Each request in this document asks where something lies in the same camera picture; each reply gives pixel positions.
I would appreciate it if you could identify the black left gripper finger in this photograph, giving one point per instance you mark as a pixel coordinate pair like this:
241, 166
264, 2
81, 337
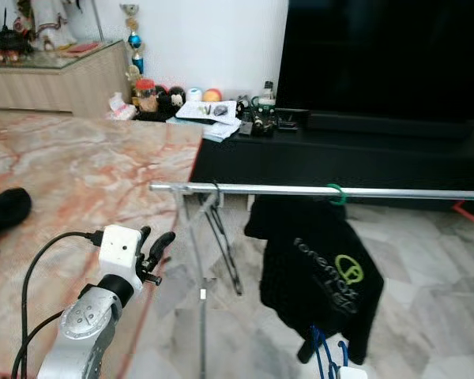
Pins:
163, 246
144, 239

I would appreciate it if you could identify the blue plastic hanger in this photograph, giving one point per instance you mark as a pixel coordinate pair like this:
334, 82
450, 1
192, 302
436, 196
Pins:
324, 359

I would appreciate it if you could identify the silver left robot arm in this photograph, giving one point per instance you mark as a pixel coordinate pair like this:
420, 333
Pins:
83, 332

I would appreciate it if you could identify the red plastic hanger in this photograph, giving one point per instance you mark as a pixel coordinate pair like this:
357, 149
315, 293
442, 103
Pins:
470, 216

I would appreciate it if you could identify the green plastic hanger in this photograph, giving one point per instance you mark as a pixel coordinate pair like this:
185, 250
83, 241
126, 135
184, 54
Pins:
341, 200

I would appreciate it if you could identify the marble pattern folding table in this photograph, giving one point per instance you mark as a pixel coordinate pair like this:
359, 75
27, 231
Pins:
79, 166

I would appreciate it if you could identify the tissue pack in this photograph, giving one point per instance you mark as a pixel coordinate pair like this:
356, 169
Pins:
122, 108

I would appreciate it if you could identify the stack of papers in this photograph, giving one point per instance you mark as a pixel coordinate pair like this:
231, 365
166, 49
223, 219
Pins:
191, 110

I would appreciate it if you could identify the red lidded jar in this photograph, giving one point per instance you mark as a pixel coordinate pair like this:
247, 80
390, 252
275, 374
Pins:
146, 99

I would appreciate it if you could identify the black plush toy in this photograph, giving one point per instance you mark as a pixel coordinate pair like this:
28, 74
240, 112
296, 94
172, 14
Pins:
172, 99

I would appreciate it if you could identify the black cloth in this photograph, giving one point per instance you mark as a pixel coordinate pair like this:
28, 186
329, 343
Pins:
4, 209

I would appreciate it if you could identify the black computer mouse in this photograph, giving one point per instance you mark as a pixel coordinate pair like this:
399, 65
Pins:
220, 110

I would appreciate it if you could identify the white blue ball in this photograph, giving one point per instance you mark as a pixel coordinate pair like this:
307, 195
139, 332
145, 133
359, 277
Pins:
194, 95

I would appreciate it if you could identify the black T-shirt green print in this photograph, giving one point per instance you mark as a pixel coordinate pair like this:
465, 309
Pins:
316, 260

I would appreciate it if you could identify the black electronic gadget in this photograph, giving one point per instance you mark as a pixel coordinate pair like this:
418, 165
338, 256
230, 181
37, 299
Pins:
261, 125

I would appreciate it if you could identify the orange ball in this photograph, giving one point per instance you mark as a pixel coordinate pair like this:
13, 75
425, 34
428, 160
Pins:
212, 95

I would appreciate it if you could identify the beige wooden sideboard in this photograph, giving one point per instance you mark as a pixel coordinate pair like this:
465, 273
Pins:
55, 87

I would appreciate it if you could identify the white bottle black cap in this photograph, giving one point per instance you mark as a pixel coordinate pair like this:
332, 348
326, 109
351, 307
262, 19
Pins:
268, 95

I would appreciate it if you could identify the black TV cabinet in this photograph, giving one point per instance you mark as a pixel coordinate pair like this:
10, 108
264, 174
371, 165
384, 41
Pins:
340, 162

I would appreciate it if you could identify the blue gold trophy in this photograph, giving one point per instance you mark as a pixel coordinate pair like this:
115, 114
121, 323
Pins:
134, 43

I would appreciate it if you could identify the red tray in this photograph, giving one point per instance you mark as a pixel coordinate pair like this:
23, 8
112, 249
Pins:
80, 48

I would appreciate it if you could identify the white figurine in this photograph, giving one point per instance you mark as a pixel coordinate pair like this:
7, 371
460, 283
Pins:
51, 24

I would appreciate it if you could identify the black soundbar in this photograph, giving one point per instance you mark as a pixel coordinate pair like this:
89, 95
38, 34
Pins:
387, 126

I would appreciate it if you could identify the black television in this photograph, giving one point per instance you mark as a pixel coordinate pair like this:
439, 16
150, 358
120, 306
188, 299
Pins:
379, 55

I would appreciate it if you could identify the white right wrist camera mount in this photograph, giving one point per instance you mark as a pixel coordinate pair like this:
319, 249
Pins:
352, 373

